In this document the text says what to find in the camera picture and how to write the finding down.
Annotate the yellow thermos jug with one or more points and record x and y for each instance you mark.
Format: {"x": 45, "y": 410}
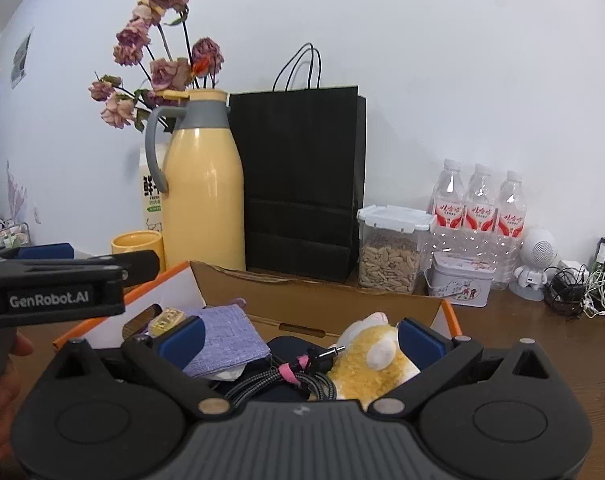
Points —
{"x": 194, "y": 162}

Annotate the person's left hand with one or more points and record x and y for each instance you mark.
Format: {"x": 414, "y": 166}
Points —
{"x": 9, "y": 391}

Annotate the clear snack container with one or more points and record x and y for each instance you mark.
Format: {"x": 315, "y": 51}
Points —
{"x": 392, "y": 245}

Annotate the white cloth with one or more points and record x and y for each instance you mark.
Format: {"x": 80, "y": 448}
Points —
{"x": 229, "y": 375}

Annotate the navy zip pouch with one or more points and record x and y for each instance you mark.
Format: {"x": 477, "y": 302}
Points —
{"x": 302, "y": 355}

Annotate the water bottle right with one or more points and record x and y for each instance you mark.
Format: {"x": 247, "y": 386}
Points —
{"x": 511, "y": 212}

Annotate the black paper bag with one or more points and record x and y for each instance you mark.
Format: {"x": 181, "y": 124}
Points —
{"x": 303, "y": 156}

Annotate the water bottle middle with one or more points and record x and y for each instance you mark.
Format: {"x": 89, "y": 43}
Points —
{"x": 480, "y": 201}

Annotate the yellow ceramic mug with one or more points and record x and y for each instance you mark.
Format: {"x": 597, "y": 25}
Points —
{"x": 137, "y": 241}

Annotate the purple drawstring cloth bag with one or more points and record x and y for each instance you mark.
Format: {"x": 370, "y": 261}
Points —
{"x": 230, "y": 340}

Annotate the wire storage rack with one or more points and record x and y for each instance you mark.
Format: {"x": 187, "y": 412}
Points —
{"x": 14, "y": 235}

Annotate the small yellow patterned packet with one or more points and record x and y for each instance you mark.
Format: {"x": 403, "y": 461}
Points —
{"x": 165, "y": 321}

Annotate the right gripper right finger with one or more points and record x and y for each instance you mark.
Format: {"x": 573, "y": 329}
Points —
{"x": 442, "y": 364}

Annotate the water bottle left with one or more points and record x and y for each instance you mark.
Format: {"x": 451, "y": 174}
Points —
{"x": 447, "y": 197}

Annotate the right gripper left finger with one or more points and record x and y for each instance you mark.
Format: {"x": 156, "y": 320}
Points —
{"x": 162, "y": 361}

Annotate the white robot figurine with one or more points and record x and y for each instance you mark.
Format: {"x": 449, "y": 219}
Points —
{"x": 537, "y": 253}

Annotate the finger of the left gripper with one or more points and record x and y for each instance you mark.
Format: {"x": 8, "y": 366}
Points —
{"x": 62, "y": 251}
{"x": 131, "y": 268}

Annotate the red cardboard box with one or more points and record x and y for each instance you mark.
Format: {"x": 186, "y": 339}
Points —
{"x": 277, "y": 306}

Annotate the water bottle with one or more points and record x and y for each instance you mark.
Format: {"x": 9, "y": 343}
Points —
{"x": 447, "y": 197}
{"x": 511, "y": 212}
{"x": 480, "y": 201}

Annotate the yellow white plush toy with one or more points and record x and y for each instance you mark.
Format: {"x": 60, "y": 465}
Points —
{"x": 371, "y": 363}

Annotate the small printed tin box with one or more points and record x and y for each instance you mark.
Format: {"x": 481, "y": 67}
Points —
{"x": 462, "y": 280}

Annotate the dried pink rose bouquet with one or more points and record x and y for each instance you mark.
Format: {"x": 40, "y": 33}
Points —
{"x": 156, "y": 40}

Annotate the white milk carton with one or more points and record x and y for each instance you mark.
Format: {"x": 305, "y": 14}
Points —
{"x": 151, "y": 202}

